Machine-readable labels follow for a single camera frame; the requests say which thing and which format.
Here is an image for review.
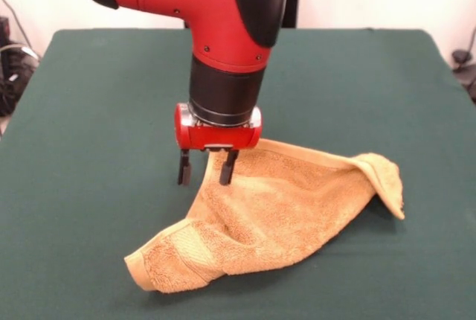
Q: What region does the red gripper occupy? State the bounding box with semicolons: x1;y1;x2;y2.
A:
174;102;263;187

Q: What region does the tan terry towel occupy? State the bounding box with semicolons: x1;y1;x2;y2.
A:
123;138;405;294

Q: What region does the dark green table cloth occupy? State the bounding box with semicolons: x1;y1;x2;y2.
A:
0;28;476;320

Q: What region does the grey tripod base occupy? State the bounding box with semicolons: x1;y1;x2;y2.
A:
451;25;476;104

